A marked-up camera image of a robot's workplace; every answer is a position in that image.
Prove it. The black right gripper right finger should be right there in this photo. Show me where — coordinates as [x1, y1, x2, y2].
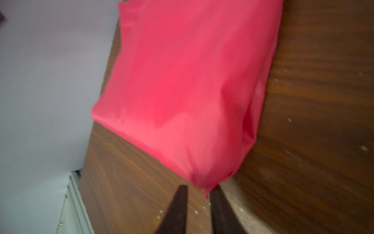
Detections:
[209, 185, 247, 234]

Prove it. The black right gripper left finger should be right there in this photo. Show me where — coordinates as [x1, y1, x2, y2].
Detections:
[154, 185, 188, 234]

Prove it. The pink raincoat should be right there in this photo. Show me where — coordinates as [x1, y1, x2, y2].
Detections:
[91, 1, 283, 193]

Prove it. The aluminium front rail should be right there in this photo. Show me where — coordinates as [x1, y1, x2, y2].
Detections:
[56, 171, 94, 234]

